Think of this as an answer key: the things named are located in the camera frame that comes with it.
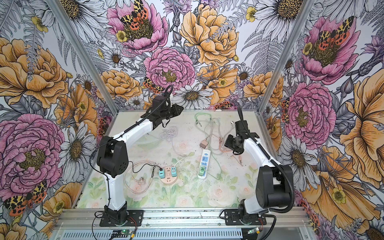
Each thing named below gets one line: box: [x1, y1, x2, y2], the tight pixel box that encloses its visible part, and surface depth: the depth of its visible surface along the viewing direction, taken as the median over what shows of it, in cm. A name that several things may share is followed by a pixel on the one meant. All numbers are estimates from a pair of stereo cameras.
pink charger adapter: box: [199, 140, 208, 149], surface depth 101 cm
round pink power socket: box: [159, 166, 178, 185], surface depth 87 cm
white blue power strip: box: [197, 149, 211, 180], surface depth 93 cm
